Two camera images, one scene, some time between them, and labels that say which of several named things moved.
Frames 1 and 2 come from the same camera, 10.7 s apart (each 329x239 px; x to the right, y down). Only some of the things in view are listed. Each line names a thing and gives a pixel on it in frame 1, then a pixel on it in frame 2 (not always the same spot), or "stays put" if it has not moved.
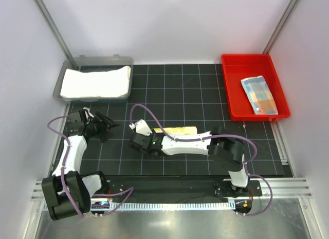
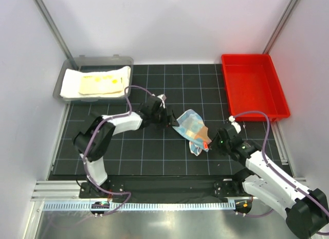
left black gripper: (104, 134) -> (164, 123)
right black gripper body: (152, 135) -> (222, 147)
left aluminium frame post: (65, 48) stays put
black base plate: (124, 188) stays put
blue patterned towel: (260, 97) -> (192, 127)
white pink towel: (77, 84) stays put
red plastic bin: (237, 67) stays put
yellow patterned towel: (183, 130) -> (94, 85)
